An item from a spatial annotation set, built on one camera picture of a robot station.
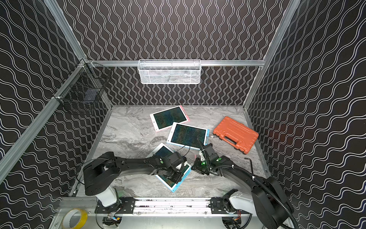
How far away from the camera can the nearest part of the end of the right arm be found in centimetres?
63

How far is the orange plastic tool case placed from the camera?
3.09ft

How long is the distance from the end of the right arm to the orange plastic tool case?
0.29m
